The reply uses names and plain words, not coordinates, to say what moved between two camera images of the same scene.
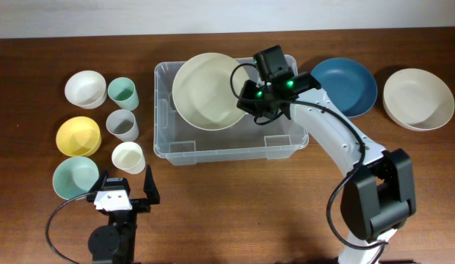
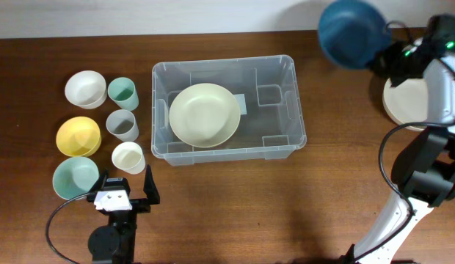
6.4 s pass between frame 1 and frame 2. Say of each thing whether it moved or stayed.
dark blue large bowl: moved
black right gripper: moved
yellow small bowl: stayed
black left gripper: stayed
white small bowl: stayed
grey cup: stayed
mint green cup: stayed
